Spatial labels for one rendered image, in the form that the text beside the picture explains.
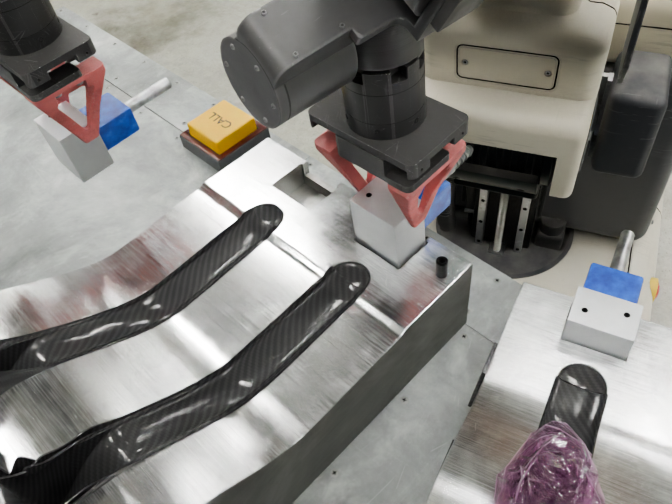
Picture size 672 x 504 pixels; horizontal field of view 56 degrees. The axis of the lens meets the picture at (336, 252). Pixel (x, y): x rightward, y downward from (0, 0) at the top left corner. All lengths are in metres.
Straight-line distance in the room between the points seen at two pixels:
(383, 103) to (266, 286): 0.20
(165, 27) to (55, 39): 2.18
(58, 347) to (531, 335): 0.37
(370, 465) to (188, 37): 2.28
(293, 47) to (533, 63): 0.51
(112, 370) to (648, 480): 0.39
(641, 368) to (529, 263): 0.82
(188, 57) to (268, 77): 2.21
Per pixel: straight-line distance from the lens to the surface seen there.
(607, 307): 0.55
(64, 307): 0.57
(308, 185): 0.65
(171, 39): 2.69
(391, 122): 0.44
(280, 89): 0.36
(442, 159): 0.46
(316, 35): 0.35
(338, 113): 0.48
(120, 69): 1.02
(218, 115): 0.81
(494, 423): 0.49
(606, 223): 1.35
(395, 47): 0.41
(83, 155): 0.65
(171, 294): 0.58
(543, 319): 0.56
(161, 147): 0.85
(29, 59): 0.59
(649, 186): 1.27
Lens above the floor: 1.31
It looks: 50 degrees down
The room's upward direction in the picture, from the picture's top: 9 degrees counter-clockwise
